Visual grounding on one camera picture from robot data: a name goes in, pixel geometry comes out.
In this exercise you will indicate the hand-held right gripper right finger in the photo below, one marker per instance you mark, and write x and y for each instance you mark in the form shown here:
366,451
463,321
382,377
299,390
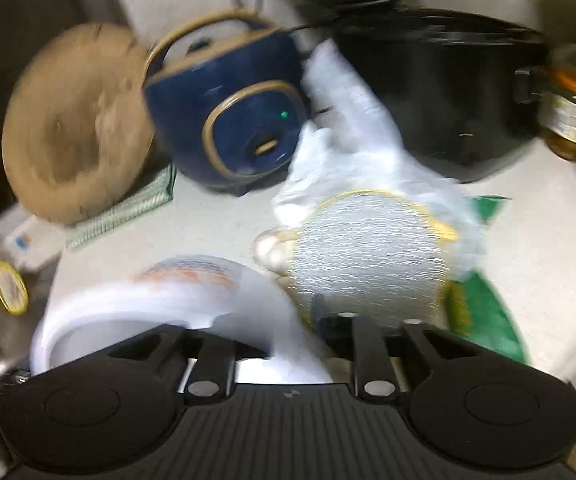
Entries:
365,350

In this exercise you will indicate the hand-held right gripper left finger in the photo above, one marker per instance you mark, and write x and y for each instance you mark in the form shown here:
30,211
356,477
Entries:
212,355

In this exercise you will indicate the green packet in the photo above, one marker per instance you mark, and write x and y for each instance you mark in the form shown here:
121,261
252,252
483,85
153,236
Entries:
488,315

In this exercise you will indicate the small pale round lump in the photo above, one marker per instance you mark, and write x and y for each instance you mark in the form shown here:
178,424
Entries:
270,252

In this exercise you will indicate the green striped cloth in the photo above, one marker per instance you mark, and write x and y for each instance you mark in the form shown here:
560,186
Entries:
117,215

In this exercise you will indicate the white plastic bag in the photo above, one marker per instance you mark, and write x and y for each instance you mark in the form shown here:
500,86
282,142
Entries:
348,150

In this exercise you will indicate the yellow rimmed round lid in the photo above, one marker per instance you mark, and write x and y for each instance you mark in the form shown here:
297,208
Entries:
10,285

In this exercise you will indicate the small white carton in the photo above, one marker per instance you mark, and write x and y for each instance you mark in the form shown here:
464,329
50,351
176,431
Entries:
25,240

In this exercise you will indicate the blue rice cooker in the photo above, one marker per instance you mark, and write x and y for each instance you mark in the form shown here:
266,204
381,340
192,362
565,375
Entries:
227,90

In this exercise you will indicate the black cooking pot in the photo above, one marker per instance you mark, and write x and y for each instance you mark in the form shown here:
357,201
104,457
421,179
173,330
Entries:
443,95

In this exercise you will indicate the round wooden cutting board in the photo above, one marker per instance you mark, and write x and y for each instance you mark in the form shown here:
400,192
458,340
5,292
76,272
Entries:
77,125

